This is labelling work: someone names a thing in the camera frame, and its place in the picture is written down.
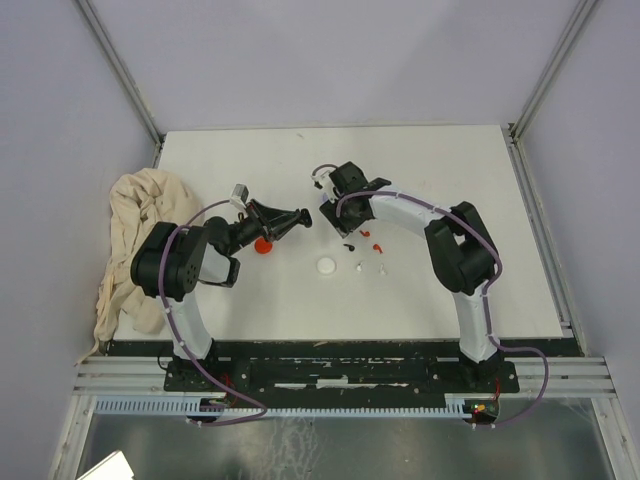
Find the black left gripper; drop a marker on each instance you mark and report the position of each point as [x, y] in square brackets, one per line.
[272, 215]

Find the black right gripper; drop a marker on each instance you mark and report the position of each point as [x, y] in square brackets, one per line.
[329, 210]

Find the orange earbud charging case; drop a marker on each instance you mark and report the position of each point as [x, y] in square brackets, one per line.
[262, 246]

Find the black earbud charging case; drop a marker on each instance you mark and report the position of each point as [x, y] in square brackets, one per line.
[304, 218]

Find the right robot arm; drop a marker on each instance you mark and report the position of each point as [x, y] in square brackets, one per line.
[463, 255]

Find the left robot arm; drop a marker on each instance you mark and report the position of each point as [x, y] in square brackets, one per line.
[173, 260]

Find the white earbud charging case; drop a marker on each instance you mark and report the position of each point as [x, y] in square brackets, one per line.
[326, 266]

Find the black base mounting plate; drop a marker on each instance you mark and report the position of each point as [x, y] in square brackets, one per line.
[334, 384]

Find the white paper sheet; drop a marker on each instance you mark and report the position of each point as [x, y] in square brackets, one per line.
[113, 467]

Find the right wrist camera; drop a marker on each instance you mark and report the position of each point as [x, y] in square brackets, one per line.
[322, 181]

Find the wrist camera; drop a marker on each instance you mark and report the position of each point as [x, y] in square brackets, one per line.
[322, 181]
[239, 197]

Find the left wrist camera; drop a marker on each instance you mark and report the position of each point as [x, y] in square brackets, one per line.
[239, 197]

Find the right aluminium corner post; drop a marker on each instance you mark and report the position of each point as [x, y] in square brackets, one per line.
[575, 27]

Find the aluminium corner post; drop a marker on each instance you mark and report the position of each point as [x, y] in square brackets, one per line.
[99, 32]
[575, 27]

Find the left aluminium corner post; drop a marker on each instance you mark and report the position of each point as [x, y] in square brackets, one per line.
[99, 32]

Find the aluminium frame rail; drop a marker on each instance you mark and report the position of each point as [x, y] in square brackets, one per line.
[524, 377]

